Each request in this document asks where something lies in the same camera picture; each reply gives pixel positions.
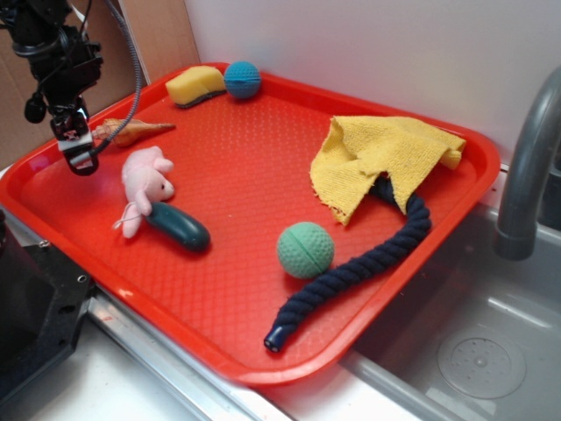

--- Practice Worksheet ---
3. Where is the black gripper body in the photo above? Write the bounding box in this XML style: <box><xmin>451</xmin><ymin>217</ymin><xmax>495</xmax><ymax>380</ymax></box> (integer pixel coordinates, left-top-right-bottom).
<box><xmin>24</xmin><ymin>26</ymin><xmax>103</xmax><ymax>124</ymax></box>

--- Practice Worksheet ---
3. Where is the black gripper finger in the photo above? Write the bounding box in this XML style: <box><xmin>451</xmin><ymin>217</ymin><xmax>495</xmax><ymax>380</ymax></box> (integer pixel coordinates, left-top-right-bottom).
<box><xmin>50</xmin><ymin>109</ymin><xmax>90</xmax><ymax>145</ymax></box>
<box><xmin>60</xmin><ymin>141</ymin><xmax>99</xmax><ymax>176</ymax></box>

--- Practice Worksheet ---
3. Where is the orange spiral seashell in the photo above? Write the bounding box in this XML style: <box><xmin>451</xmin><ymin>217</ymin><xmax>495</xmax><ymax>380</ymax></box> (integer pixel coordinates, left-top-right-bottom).
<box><xmin>91</xmin><ymin>118</ymin><xmax>176</xmax><ymax>147</ymax></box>

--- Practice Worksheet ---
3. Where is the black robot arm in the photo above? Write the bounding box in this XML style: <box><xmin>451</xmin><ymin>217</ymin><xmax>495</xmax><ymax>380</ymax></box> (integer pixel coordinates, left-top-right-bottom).
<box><xmin>1</xmin><ymin>1</ymin><xmax>103</xmax><ymax>176</ymax></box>

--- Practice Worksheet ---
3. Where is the pink plush pig toy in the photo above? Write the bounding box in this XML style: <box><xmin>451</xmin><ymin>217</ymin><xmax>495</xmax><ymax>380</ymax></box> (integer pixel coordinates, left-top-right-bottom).
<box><xmin>113</xmin><ymin>146</ymin><xmax>175</xmax><ymax>239</ymax></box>

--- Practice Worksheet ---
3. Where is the brown cardboard panel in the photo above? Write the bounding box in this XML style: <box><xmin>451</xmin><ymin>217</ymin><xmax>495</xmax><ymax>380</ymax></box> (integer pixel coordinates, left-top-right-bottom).
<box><xmin>1</xmin><ymin>1</ymin><xmax>199</xmax><ymax>168</ymax></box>

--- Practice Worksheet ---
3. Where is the dark green toy cucumber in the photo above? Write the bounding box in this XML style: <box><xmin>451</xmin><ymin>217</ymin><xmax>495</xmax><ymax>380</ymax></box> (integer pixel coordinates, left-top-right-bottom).
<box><xmin>146</xmin><ymin>202</ymin><xmax>211</xmax><ymax>253</ymax></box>

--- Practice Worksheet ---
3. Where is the yellow sponge with grey pad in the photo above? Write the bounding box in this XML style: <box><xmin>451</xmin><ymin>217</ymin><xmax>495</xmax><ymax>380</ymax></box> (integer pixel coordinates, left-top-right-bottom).
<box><xmin>165</xmin><ymin>65</ymin><xmax>226</xmax><ymax>108</ymax></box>

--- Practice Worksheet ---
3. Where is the blue dimpled ball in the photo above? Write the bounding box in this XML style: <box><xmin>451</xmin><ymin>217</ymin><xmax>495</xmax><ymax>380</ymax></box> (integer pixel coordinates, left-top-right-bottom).
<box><xmin>224</xmin><ymin>61</ymin><xmax>261</xmax><ymax>99</ymax></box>

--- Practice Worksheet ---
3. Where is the red plastic tray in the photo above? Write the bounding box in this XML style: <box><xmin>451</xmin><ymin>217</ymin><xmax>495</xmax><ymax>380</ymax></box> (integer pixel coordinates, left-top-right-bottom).
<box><xmin>1</xmin><ymin>75</ymin><xmax>500</xmax><ymax>387</ymax></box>

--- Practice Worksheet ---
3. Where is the green dimpled ball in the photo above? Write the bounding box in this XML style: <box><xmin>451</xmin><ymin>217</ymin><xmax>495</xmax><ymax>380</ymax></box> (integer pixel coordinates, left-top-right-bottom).
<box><xmin>276</xmin><ymin>222</ymin><xmax>335</xmax><ymax>280</ymax></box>

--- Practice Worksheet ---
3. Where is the yellow terry cloth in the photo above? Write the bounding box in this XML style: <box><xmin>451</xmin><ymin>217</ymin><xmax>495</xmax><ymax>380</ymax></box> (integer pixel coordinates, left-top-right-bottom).
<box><xmin>309</xmin><ymin>116</ymin><xmax>465</xmax><ymax>225</ymax></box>

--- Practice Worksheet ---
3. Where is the grey toy sink basin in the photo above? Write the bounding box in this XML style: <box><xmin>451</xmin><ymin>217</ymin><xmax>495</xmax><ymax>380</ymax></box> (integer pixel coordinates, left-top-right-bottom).
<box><xmin>343</xmin><ymin>205</ymin><xmax>560</xmax><ymax>420</ymax></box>

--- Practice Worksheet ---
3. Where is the grey sink faucet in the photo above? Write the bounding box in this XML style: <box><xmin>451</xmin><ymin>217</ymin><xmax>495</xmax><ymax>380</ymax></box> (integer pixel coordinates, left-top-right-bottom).
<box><xmin>494</xmin><ymin>68</ymin><xmax>560</xmax><ymax>260</ymax></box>

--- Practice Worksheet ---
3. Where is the grey braided cable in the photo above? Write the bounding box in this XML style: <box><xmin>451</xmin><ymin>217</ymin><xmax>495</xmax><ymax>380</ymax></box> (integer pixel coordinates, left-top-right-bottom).
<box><xmin>89</xmin><ymin>0</ymin><xmax>145</xmax><ymax>155</ymax></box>

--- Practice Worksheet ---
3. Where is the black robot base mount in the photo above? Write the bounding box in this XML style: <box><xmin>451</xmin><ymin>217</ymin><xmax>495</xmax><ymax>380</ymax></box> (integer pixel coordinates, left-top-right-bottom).
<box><xmin>1</xmin><ymin>212</ymin><xmax>93</xmax><ymax>404</ymax></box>

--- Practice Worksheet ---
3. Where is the navy blue twisted rope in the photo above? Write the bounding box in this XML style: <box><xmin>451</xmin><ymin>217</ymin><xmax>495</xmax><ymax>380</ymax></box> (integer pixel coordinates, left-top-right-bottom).
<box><xmin>263</xmin><ymin>175</ymin><xmax>433</xmax><ymax>354</ymax></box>

